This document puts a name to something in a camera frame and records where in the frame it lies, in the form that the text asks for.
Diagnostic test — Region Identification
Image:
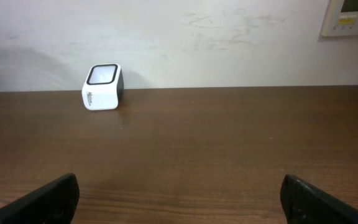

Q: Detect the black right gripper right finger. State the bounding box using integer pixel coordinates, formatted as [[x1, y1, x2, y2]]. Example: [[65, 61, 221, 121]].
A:
[[280, 174, 358, 224]]

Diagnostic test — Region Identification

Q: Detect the beige wall control panel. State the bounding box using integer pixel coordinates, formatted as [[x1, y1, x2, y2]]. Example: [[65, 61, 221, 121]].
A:
[[320, 0, 358, 37]]

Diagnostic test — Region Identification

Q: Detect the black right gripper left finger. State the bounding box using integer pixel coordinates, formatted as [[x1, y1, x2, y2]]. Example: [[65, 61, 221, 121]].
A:
[[0, 173, 80, 224]]

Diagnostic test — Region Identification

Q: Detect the white barcode scanner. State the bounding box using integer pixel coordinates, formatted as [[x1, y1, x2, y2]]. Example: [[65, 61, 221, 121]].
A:
[[81, 63, 124, 111]]

